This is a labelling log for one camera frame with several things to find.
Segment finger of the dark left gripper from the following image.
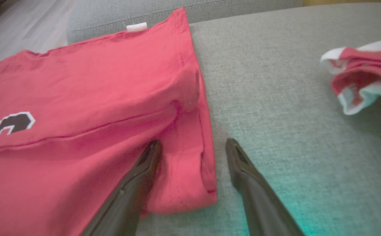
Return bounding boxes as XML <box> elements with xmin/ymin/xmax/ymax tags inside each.
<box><xmin>226</xmin><ymin>138</ymin><xmax>305</xmax><ymax>236</ymax></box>
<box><xmin>81</xmin><ymin>140</ymin><xmax>163</xmax><ymax>236</ymax></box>

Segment red shorts white stripes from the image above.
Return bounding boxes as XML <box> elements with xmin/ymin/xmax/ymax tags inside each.
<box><xmin>320</xmin><ymin>37</ymin><xmax>381</xmax><ymax>122</ymax></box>

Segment grey sofa seat cushion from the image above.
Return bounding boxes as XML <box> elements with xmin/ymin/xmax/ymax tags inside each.
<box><xmin>67</xmin><ymin>0</ymin><xmax>304</xmax><ymax>45</ymax></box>
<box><xmin>135</xmin><ymin>3</ymin><xmax>381</xmax><ymax>236</ymax></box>

